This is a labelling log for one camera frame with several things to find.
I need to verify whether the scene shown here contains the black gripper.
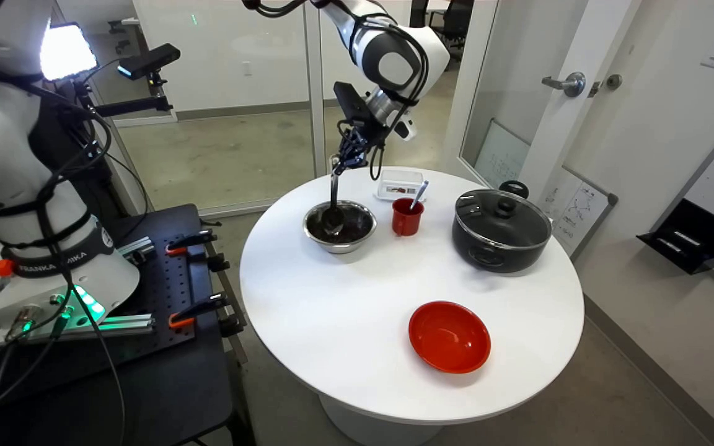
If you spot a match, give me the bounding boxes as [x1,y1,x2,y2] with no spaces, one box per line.
[336,103,395,179]

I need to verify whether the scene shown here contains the large metal spoon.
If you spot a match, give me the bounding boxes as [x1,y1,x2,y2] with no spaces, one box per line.
[319,161,362,242]

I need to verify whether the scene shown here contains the dark brown bowl contents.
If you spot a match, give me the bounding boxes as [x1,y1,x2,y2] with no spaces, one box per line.
[311,205,376,242]

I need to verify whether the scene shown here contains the silver metal bowl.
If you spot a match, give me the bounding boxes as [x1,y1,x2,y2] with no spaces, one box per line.
[302,196,379,256]

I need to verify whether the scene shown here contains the red bowl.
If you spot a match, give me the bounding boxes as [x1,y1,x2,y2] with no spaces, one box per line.
[404,298,496,377]

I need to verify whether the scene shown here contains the clear plastic container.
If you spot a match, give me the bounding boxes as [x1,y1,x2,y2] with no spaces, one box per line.
[372,165,431,205]

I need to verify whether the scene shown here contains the red mug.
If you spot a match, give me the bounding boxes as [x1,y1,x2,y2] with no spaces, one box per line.
[390,196,430,239]

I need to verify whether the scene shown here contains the black pot lid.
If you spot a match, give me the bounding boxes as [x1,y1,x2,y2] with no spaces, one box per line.
[455,185,557,249]

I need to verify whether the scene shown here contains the black cooking pot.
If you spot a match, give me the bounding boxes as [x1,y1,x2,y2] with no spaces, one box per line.
[449,179,557,275]

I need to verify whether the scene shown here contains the white door with window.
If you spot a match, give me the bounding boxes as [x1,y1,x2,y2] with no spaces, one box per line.
[455,0,650,207]

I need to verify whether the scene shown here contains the small framed whiteboard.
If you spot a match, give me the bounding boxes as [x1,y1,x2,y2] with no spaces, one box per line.
[537,165,624,258]

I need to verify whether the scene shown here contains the black robot cart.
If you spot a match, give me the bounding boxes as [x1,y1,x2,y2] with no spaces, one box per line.
[0,203,259,446]

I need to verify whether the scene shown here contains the bright LED light panel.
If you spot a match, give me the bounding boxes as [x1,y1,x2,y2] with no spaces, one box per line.
[37,19,103,83]

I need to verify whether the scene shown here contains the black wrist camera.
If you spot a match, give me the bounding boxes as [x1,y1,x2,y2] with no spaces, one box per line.
[333,80,369,125]

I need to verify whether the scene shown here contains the small spoon with thin handle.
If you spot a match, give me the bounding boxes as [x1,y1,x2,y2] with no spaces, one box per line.
[409,179,434,211]

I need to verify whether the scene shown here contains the black clamp orange handle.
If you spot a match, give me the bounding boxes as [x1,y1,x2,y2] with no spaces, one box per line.
[164,291,234,335]
[164,228,222,258]

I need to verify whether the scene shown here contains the black stereo camera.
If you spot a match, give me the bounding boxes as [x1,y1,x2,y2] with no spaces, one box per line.
[114,42,186,83]

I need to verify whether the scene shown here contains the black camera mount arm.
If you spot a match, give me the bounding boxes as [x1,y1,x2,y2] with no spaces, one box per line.
[83,72,180,122]

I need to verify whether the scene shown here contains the white table pedestal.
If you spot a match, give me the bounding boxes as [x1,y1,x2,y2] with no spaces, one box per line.
[315,394,540,446]

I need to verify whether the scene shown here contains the silver aluminium rail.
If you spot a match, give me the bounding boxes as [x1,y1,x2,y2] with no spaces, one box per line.
[0,308,159,346]

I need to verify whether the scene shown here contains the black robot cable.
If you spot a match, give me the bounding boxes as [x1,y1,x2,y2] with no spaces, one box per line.
[0,72,131,446]

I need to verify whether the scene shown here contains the black wall file holder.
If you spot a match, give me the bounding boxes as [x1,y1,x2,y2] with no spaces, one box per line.
[635,196,714,277]

